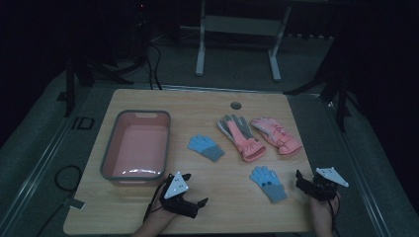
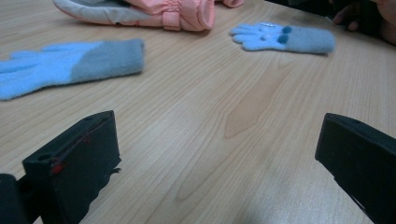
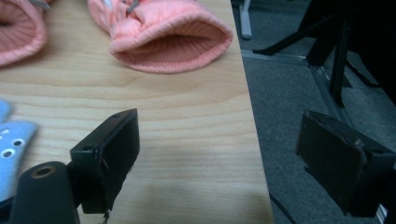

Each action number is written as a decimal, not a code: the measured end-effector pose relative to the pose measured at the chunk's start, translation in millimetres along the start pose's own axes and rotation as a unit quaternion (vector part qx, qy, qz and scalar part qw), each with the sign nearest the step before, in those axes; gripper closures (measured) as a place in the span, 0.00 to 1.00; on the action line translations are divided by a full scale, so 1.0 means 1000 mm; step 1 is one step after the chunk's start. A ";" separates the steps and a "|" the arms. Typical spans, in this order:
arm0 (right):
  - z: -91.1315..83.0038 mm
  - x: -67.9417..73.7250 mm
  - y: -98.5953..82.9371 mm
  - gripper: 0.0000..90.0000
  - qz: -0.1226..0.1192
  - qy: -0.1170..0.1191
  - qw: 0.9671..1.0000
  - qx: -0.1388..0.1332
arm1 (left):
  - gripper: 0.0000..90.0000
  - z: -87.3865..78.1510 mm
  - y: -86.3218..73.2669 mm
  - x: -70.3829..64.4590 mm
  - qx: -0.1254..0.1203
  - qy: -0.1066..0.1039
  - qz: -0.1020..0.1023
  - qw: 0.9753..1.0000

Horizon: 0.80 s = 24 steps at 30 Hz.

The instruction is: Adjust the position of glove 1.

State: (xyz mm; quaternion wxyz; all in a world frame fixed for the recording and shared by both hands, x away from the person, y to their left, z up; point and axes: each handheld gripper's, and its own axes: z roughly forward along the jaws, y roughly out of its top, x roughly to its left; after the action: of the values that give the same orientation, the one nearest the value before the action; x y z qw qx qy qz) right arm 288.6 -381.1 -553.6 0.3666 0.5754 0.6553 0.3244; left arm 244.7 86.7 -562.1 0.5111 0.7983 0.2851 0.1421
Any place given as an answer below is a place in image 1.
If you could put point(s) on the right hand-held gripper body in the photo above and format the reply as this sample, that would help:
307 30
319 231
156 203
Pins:
324 189

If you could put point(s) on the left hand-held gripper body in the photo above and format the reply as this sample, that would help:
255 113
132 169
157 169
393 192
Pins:
176 187

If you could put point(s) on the blue knit glove with dots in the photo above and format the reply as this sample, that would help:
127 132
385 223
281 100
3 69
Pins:
268 184

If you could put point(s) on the plain blue knit glove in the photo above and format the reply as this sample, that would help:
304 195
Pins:
206 147

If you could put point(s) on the pink basin with grey rim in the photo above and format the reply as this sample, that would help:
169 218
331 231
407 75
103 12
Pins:
140 148

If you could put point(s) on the pink glove with grey palm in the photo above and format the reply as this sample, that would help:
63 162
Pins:
242 138

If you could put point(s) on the person's right hand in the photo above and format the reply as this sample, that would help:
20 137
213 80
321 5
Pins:
322 212

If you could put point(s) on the person's left hand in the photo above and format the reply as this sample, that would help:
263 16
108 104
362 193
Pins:
161 215

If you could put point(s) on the pink padded glove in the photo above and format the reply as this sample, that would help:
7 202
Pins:
278 135

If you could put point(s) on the black metal stand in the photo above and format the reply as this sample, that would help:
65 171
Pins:
341 98
69 89

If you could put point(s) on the grey tape piece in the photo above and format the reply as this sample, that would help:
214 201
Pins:
75 203

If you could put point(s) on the white metal desk frame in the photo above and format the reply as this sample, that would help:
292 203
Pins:
242 25

